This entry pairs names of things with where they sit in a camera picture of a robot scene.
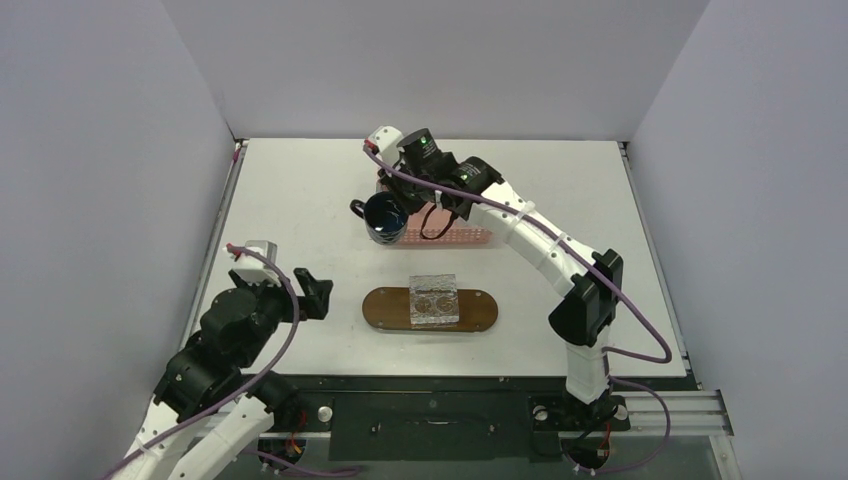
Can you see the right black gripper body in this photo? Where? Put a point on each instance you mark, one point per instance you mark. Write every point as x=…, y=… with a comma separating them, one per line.
x=403, y=192

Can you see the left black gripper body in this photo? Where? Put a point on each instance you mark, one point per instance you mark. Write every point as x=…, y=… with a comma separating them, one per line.
x=308, y=305

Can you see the pink perforated plastic basket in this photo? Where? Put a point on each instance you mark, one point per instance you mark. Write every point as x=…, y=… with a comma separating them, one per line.
x=431, y=226

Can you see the brown oval wooden tray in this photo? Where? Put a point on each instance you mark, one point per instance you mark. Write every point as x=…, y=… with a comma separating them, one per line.
x=388, y=309

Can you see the dark blue mug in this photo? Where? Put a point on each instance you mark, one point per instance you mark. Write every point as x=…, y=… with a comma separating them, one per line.
x=385, y=220

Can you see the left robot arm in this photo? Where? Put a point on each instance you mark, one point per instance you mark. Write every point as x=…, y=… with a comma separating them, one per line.
x=205, y=408

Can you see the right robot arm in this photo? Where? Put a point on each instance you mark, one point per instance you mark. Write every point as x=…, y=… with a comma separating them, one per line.
x=585, y=279

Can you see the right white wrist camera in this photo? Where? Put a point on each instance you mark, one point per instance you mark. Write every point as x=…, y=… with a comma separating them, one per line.
x=383, y=142

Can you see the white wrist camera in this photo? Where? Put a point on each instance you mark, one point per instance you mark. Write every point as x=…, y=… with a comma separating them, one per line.
x=383, y=142
x=251, y=261

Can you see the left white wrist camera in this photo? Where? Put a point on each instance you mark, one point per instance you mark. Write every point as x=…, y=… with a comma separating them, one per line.
x=251, y=261

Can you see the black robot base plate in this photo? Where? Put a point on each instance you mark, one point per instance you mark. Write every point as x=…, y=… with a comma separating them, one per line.
x=442, y=418

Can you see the aluminium rail frame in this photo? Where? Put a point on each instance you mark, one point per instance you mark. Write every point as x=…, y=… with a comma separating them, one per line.
x=692, y=413

